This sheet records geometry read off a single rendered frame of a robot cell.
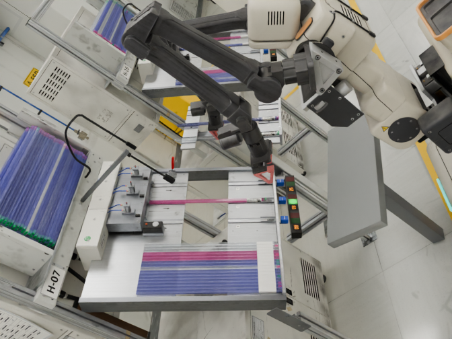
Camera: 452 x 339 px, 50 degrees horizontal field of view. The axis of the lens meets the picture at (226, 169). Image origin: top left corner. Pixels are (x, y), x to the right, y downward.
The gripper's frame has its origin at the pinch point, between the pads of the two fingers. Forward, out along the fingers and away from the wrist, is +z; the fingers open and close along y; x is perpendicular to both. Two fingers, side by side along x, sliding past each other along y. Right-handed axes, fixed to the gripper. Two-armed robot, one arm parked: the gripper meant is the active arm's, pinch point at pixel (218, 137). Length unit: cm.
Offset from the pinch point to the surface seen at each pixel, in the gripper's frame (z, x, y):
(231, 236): 2, 10, 59
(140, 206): -7, -26, 50
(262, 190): 4.3, 21.3, 32.6
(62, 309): -4, -45, 94
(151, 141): 165, -116, -209
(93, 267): -3, -40, 76
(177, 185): 0.8, -15.4, 30.7
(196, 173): 2.5, -8.4, 22.1
